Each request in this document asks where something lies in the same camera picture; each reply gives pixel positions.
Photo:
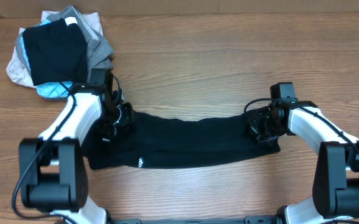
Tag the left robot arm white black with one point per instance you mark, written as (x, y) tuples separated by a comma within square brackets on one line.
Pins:
[(53, 178)]

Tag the folded light blue shirt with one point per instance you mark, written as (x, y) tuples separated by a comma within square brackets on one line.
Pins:
[(46, 90)]

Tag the black t-shirt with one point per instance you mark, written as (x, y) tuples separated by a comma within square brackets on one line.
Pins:
[(151, 142)]

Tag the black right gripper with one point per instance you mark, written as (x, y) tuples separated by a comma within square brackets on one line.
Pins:
[(253, 127)]

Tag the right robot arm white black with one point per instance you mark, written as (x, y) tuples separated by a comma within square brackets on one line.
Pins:
[(335, 191)]

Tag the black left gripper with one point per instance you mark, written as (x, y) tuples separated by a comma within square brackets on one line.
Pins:
[(128, 117)]

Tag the folded black shirt on pile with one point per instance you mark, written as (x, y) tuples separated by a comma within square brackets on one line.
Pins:
[(56, 52)]

